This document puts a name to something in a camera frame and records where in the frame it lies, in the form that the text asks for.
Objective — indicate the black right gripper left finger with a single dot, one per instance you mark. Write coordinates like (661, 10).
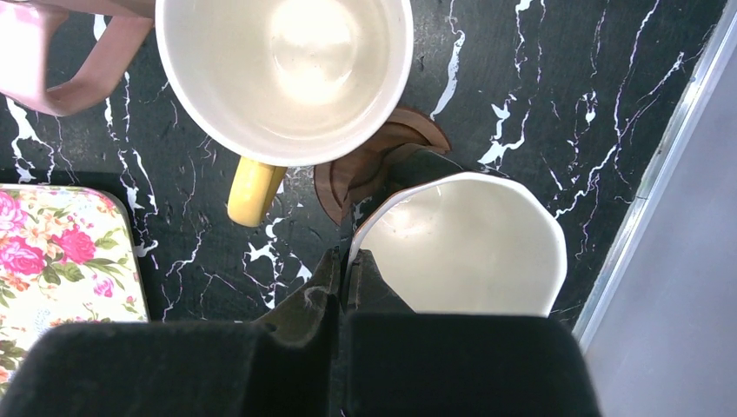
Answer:
(277, 365)

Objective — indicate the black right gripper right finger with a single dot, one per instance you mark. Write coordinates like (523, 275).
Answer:
(402, 363)

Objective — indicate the black mug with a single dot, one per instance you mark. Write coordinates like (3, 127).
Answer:
(449, 239)

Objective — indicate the dark walnut wooden coaster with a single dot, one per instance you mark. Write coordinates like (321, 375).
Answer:
(335, 181)

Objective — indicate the floral rectangular tray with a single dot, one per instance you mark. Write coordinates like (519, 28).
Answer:
(67, 255)

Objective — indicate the yellow mug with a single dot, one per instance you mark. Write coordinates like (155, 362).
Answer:
(284, 83)

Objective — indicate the pink mug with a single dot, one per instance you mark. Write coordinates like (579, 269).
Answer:
(63, 57)

